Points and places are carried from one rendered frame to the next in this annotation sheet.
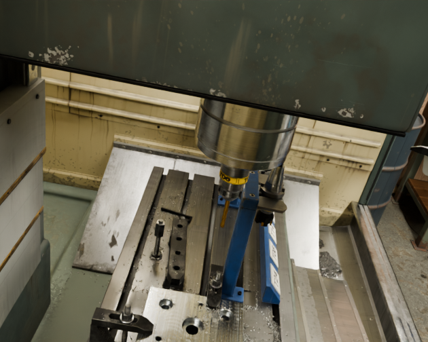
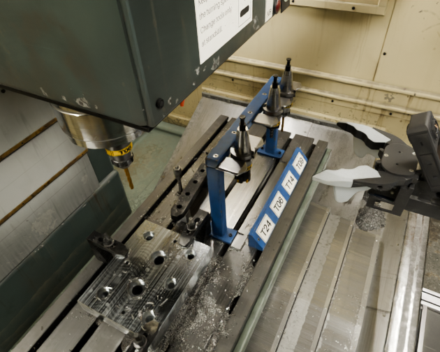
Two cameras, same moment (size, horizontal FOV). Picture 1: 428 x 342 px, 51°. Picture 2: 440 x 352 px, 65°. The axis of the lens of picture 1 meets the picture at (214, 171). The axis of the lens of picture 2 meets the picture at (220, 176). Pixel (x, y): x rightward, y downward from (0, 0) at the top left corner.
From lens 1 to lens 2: 0.58 m
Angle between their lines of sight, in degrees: 29
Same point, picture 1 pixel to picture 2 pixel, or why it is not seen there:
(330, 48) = (27, 31)
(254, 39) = not seen: outside the picture
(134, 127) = (215, 80)
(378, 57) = (68, 38)
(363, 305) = (390, 262)
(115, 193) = (195, 135)
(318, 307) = (330, 256)
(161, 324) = (135, 251)
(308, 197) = not seen: hidden behind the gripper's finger
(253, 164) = (86, 143)
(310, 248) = (353, 200)
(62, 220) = (165, 151)
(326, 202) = not seen: hidden behind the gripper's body
